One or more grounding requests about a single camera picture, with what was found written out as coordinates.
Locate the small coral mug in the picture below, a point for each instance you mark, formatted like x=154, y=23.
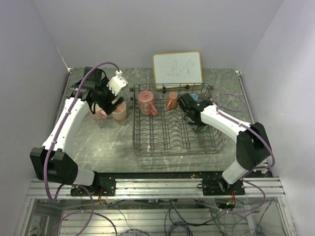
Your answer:
x=171, y=102

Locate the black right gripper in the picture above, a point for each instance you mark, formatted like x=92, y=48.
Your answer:
x=198, y=125

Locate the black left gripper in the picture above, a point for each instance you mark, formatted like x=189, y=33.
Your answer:
x=109, y=106

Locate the salmon pink mug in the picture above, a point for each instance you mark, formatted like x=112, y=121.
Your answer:
x=120, y=113

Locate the pink patterned mug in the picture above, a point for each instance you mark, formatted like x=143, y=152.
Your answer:
x=146, y=103

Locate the yellow framed whiteboard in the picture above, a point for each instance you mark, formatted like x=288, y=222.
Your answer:
x=173, y=70

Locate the grey wire dish rack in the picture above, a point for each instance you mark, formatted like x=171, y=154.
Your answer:
x=168, y=134

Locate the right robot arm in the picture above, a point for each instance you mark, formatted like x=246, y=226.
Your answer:
x=252, y=144

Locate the pink faceted mug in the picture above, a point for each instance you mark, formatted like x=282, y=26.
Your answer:
x=99, y=113

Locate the mint green mug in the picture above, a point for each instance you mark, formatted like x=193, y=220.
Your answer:
x=202, y=128

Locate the dark blue textured mug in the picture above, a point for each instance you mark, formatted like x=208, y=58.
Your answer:
x=194, y=97

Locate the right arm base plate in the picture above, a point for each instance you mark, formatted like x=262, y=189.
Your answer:
x=213, y=184

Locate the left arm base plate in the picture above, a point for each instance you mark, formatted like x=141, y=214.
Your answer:
x=98, y=185

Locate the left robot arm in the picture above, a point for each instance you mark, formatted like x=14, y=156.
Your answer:
x=52, y=161

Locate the aluminium frame rail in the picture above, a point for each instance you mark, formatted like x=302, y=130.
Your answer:
x=187, y=188

